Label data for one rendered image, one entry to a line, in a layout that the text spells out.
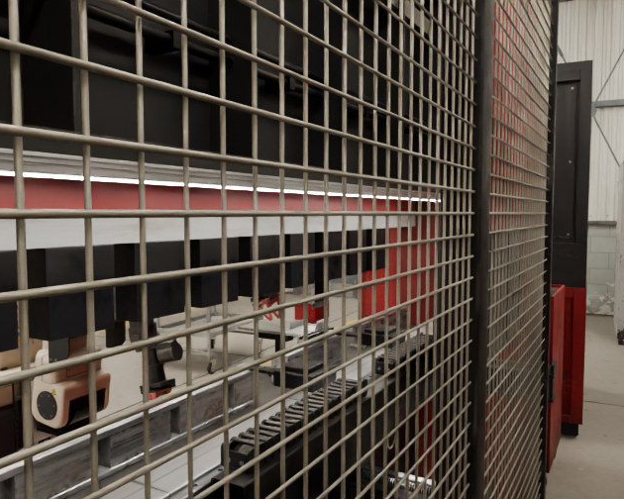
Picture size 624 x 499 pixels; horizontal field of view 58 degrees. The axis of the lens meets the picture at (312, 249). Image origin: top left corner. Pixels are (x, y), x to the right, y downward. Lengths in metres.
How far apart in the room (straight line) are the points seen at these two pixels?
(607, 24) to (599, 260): 3.13
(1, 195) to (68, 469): 0.52
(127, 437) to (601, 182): 7.79
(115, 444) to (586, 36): 8.26
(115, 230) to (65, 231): 0.11
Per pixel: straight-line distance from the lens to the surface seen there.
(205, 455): 1.04
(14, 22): 0.20
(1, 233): 1.03
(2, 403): 2.41
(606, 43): 8.81
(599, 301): 8.62
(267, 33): 1.54
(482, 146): 0.69
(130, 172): 0.93
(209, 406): 1.47
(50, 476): 1.19
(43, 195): 1.08
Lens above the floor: 1.40
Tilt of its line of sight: 4 degrees down
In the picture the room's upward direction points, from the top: straight up
